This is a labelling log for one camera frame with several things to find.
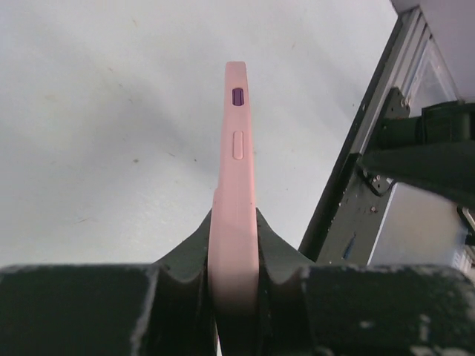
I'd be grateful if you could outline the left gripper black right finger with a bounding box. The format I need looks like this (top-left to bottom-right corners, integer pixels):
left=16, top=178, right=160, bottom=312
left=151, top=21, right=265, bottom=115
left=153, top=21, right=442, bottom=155
left=257, top=215, right=474, bottom=355

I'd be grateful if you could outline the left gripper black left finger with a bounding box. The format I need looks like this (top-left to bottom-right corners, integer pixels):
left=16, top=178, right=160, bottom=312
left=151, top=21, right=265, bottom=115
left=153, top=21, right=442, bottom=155
left=1, top=217, right=217, bottom=355

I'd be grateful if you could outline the aluminium frame rail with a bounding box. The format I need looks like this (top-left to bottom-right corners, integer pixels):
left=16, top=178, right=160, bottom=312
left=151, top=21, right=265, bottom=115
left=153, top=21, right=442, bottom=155
left=348, top=7, right=461, bottom=156

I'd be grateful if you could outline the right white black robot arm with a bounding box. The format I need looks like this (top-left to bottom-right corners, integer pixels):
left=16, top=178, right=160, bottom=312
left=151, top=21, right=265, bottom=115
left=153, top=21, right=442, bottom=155
left=359, top=101, right=474, bottom=247

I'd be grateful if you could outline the pink cased phone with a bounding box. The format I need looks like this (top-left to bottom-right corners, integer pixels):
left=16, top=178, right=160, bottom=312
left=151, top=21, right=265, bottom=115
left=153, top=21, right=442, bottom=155
left=208, top=62, right=260, bottom=355

